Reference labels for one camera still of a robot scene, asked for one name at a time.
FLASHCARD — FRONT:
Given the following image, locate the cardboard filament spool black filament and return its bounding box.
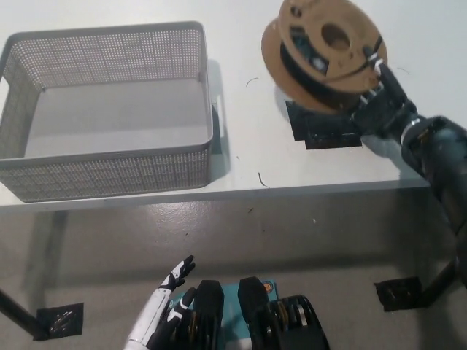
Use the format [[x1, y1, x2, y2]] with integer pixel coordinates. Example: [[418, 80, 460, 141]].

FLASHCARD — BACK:
[[260, 0, 390, 111]]

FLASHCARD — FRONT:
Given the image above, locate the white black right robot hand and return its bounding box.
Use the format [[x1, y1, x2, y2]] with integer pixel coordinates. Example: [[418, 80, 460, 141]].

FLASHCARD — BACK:
[[350, 45, 419, 142]]

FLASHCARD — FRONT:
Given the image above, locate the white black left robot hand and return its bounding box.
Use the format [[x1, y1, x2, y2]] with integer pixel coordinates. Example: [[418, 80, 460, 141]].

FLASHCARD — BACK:
[[123, 254, 198, 347]]

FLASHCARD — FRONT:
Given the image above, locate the black tape patch on table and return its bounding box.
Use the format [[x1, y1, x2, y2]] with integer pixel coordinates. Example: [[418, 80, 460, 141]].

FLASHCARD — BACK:
[[285, 100, 365, 151]]

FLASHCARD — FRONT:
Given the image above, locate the black tape patch on floor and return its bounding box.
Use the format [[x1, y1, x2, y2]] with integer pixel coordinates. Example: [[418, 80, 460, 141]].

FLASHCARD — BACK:
[[33, 301, 85, 341], [374, 276, 434, 312]]

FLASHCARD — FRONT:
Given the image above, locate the grey perforated plastic basket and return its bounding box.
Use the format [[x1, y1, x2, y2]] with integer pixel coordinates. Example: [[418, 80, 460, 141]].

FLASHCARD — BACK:
[[0, 20, 228, 203]]

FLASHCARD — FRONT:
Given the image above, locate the black teal robot body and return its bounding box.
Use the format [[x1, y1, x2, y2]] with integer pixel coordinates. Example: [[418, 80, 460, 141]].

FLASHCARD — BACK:
[[156, 276, 331, 350]]

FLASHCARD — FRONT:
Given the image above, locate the black table leg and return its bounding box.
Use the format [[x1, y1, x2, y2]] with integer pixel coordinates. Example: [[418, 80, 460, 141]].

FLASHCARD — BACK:
[[419, 253, 467, 311], [0, 289, 47, 341]]

